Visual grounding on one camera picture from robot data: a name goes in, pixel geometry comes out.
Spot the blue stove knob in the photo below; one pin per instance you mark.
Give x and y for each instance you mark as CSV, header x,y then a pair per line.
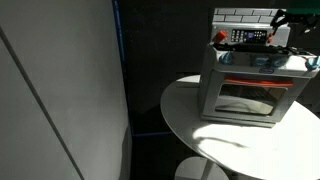
x,y
278,61
261,61
226,57
313,62

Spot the white table pedestal base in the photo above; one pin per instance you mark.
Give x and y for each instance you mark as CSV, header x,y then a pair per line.
x,y
200,168

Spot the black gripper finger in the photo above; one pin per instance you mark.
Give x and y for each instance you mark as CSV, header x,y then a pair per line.
x,y
275,24
280,14

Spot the blue edge tape strip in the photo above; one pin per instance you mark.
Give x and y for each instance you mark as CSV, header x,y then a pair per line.
x,y
117,30

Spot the large orange stove knob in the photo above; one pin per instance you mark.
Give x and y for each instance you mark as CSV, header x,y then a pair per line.
x,y
220,35

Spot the black stove burner grate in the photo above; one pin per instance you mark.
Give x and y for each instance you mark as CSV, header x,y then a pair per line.
x,y
263,49

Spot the small orange stove button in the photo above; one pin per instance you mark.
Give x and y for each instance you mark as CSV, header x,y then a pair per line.
x,y
270,35
269,40

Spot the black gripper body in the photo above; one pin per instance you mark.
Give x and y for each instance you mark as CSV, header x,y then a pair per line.
x,y
295,17

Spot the grey toy stove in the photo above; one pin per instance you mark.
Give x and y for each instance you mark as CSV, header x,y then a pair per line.
x,y
246,71

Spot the black stove control panel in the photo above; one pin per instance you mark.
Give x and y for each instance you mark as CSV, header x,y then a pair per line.
x,y
249,36

